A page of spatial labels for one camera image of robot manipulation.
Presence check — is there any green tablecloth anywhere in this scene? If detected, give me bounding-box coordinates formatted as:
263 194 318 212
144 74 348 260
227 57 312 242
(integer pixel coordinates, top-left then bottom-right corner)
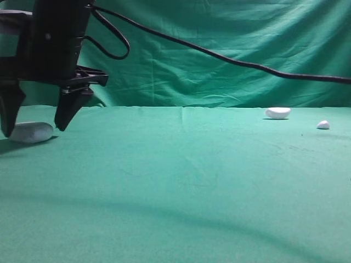
1 107 350 262

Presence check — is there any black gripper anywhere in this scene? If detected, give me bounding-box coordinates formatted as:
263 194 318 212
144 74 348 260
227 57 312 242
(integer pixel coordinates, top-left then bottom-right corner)
1 1 108 138

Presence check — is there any green backdrop curtain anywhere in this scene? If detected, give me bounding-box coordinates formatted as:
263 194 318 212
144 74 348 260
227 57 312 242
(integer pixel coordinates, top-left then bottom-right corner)
0 0 351 108

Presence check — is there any white earphone case lid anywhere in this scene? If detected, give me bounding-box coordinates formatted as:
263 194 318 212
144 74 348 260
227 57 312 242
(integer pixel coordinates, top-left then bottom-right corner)
265 107 291 119

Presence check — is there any white earbud far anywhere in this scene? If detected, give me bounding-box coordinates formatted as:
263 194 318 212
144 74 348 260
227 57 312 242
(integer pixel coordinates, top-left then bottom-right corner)
316 120 330 130

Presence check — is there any white earphone case body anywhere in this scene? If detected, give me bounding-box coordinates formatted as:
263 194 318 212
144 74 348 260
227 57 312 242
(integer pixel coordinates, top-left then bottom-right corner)
9 122 54 144

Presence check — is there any black cable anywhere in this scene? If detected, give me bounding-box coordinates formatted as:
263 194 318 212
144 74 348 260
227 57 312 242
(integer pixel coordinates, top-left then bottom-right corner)
83 4 351 85

